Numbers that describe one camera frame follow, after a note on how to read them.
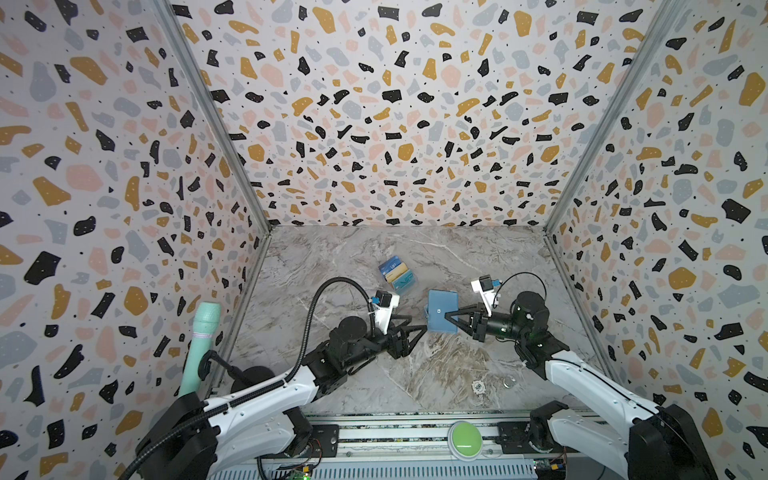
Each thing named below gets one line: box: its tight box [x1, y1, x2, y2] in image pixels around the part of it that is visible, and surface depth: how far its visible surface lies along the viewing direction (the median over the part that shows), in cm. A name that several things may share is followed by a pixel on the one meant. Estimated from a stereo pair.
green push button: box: [447, 421, 483, 462], surface depth 74 cm
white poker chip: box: [472, 380, 486, 395], surface depth 85 cm
